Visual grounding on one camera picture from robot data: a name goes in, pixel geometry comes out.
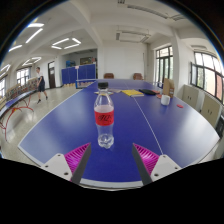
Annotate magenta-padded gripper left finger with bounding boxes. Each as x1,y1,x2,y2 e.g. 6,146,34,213
40,142,93,185

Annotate black pouch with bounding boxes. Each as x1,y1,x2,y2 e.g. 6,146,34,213
138,88,157,96

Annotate brown cardboard box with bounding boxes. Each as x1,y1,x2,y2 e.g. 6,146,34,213
162,77,176,99

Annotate clear red-labelled drink bottle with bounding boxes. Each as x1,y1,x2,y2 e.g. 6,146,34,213
93,81,115,150

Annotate dark door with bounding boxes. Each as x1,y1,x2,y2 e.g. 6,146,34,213
47,61,57,89

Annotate ceiling light strips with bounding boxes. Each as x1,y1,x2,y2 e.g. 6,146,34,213
0,21,83,73

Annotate blue folding partition panels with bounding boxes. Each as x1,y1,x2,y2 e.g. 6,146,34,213
61,63,98,85

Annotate beige floor cabinet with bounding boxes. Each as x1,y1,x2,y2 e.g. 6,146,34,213
199,94,223,129
181,84,201,111

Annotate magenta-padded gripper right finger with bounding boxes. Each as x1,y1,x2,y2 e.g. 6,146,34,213
131,142,183,186

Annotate wide black-framed window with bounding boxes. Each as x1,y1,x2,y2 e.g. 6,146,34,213
190,51,224,103

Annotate blue table with red legs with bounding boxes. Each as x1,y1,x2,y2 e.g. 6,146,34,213
0,89,38,141

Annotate tall black-framed glass doors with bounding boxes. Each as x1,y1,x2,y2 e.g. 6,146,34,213
155,45,174,84

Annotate ceiling air conditioner unit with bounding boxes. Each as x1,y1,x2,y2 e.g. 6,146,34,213
116,0,185,22
114,29,151,44

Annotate yellow book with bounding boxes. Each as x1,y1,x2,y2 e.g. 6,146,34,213
121,89,145,98

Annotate person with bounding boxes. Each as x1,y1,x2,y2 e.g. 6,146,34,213
35,66,49,104

